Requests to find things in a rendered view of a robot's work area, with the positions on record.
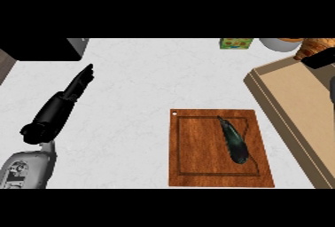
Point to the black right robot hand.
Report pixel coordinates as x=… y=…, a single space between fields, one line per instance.
x=321 y=59

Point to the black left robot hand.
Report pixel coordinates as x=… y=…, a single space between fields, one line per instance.
x=54 y=115

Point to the golden brown croissant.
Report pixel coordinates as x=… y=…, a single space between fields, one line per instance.
x=314 y=45

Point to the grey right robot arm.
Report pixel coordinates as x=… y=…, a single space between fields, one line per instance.
x=332 y=93

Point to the tan cardboard box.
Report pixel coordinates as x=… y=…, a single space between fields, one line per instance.
x=301 y=106

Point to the brown wooden cutting board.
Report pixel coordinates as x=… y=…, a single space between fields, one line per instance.
x=200 y=150

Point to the orange round food item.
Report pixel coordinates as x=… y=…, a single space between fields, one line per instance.
x=289 y=39

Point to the white bowl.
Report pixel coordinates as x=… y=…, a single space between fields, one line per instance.
x=279 y=45

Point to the green printed carton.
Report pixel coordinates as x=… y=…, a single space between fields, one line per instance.
x=234 y=43

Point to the black appliance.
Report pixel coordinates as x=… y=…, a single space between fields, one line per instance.
x=38 y=48

